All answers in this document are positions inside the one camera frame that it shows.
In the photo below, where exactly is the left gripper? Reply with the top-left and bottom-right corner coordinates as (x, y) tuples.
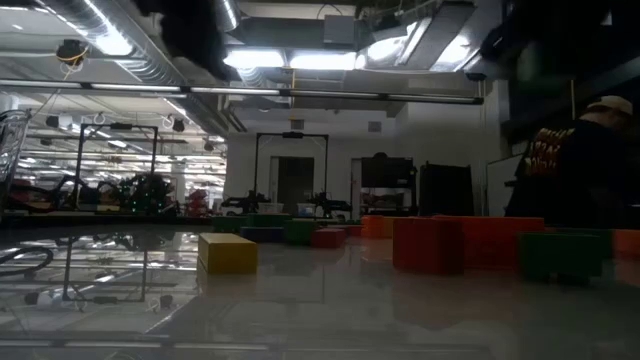
(159, 0), (239, 84)

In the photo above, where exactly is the long green toy block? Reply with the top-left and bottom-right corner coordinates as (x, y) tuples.
(247, 213), (294, 227)

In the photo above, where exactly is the long purple toy block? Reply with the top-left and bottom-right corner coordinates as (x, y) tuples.
(239, 226), (287, 245)

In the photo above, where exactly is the long yellow toy block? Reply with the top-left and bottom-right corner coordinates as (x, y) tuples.
(198, 232), (259, 276)

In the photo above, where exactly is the small green toy block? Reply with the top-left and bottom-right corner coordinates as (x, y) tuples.
(284, 219), (318, 247)
(549, 227), (615, 260)
(518, 231), (604, 286)

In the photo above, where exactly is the long red toy block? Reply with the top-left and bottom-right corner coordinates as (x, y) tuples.
(310, 227), (348, 250)

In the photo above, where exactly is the ceiling light panel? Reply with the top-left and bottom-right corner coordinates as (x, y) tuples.
(223, 48), (287, 70)
(288, 51), (359, 72)

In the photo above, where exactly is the grey ceiling box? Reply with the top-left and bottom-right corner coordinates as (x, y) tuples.
(323, 14), (357, 46)

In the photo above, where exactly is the red background item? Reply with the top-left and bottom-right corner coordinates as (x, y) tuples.
(186, 188), (212, 217)

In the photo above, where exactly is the dark doorway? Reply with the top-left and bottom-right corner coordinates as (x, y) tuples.
(276, 156), (316, 215)

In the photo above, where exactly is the clear plastic bin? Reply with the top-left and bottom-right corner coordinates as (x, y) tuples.
(0, 108), (33, 214)

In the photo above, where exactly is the red background machine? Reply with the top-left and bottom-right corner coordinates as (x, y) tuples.
(7, 177), (57, 212)

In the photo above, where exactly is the black monitor on cart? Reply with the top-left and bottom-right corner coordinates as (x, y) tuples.
(359, 152), (418, 217)

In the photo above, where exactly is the small orange toy block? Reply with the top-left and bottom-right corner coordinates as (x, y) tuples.
(360, 214), (396, 240)

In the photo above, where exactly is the black cabinet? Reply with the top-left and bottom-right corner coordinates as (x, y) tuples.
(418, 162), (476, 218)

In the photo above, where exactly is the white plastic table sheet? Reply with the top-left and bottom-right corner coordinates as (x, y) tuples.
(0, 219), (640, 360)

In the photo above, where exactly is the whiteboard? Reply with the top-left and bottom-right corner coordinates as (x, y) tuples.
(486, 153), (525, 218)

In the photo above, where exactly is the person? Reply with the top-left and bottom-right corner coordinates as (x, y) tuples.
(504, 94), (640, 227)

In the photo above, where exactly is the grey overhead rail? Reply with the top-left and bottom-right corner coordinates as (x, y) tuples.
(0, 78), (485, 106)

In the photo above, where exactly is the black gantry frame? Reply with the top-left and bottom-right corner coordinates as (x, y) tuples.
(253, 131), (330, 220)
(73, 122), (160, 212)

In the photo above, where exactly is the black cable loop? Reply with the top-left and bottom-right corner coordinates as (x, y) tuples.
(0, 245), (55, 280)

